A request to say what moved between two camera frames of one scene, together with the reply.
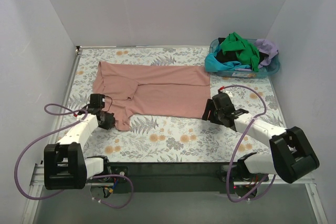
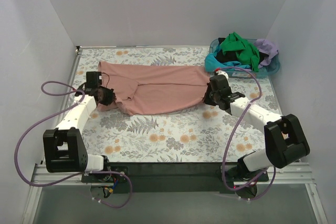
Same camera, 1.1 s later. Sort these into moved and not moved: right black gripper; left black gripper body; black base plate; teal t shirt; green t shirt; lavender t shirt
Moved: left black gripper body; right black gripper
Not moved: teal t shirt; green t shirt; lavender t shirt; black base plate
